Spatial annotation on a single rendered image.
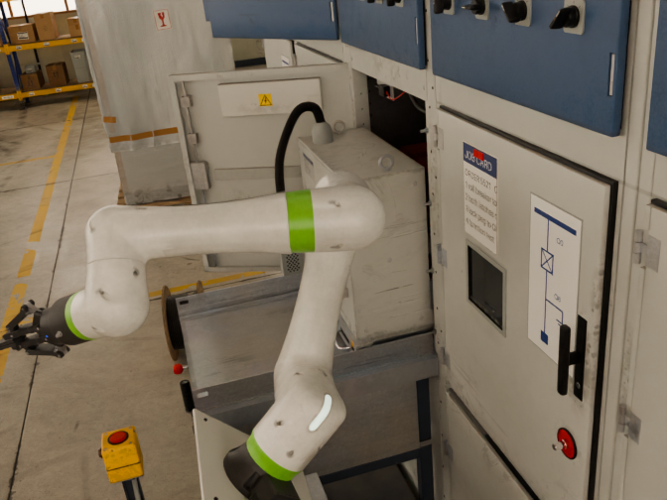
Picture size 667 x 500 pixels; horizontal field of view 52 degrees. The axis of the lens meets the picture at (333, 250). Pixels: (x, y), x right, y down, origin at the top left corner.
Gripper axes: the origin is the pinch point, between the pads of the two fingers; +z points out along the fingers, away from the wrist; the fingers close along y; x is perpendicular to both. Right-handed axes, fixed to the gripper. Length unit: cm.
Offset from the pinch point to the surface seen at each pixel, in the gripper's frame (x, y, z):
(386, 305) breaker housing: -71, -51, -37
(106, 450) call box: -8.2, -36.9, 10.9
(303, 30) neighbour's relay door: -137, 22, -18
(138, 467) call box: -10.9, -45.4, 9.2
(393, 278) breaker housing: -74, -45, -41
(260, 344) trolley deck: -66, -51, 7
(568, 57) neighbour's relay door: -35, 2, -112
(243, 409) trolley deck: -37, -52, -4
